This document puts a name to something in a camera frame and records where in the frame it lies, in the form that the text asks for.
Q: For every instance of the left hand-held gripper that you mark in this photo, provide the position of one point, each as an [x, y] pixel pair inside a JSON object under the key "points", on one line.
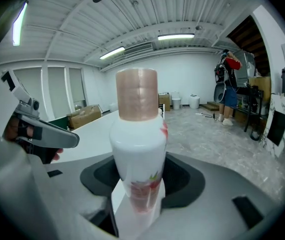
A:
{"points": [[20, 94]]}

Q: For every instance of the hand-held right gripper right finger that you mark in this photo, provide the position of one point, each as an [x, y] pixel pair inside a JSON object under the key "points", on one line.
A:
{"points": [[215, 186]]}

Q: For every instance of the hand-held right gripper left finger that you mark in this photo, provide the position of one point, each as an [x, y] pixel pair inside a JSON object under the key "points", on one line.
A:
{"points": [[65, 199]]}

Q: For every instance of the white bottle with pink cap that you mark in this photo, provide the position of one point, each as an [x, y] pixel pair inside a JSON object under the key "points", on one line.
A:
{"points": [[137, 144]]}

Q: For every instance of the person's left hand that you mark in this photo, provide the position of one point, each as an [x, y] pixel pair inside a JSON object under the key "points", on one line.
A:
{"points": [[15, 130]]}

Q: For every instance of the dark green board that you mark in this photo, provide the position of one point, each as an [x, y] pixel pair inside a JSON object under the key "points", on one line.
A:
{"points": [[58, 124]]}

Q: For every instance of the large open cardboard box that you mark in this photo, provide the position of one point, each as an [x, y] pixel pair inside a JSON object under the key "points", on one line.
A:
{"points": [[85, 116]]}

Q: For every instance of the small black pot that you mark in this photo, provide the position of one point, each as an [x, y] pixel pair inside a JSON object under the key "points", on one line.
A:
{"points": [[255, 135]]}

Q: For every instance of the marble fireplace surround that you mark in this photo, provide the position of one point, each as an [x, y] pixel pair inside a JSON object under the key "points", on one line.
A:
{"points": [[270, 139]]}

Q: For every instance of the white power strip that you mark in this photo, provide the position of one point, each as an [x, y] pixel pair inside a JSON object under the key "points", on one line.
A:
{"points": [[198, 114]]}

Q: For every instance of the low wooden step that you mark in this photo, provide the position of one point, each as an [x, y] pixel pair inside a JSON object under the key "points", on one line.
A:
{"points": [[210, 106]]}

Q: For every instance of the white bucket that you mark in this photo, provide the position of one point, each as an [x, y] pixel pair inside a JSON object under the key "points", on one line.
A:
{"points": [[194, 102]]}

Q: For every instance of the white bin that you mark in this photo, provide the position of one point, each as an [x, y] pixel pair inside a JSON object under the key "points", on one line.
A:
{"points": [[176, 102]]}

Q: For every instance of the black metal table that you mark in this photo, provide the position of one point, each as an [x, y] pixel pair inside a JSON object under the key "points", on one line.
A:
{"points": [[252, 101]]}

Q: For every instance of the small cardboard box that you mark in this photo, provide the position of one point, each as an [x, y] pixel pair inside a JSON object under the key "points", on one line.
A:
{"points": [[164, 101]]}

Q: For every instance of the long ceiling lamp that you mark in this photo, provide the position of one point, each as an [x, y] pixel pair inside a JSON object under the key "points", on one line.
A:
{"points": [[18, 24], [175, 36], [112, 53]]}

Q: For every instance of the grey and black backpack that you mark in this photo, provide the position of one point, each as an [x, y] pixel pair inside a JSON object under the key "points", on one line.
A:
{"points": [[220, 84]]}

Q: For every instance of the wooden crate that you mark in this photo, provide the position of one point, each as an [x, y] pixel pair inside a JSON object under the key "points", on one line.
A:
{"points": [[260, 84]]}

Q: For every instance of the ceiling air vent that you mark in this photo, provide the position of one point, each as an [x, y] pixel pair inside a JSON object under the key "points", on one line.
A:
{"points": [[138, 48]]}

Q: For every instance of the silver refrigerator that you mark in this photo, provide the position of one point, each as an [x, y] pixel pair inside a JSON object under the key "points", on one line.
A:
{"points": [[246, 69]]}

